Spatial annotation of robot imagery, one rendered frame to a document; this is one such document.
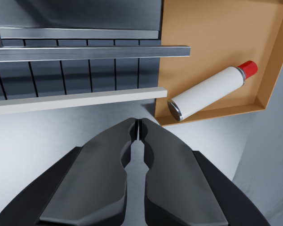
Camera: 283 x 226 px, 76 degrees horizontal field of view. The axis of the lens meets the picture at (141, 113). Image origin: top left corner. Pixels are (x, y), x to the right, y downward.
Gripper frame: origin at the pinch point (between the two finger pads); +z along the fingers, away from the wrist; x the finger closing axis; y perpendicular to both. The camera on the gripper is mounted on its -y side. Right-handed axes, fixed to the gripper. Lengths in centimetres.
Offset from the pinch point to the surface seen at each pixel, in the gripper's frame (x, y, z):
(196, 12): 9.9, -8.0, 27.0
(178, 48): 4.4, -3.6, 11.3
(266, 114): 135, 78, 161
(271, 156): 175, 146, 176
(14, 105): -15.5, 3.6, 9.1
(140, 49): -0.1, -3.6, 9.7
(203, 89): 12.9, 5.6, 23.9
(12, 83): -17.2, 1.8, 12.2
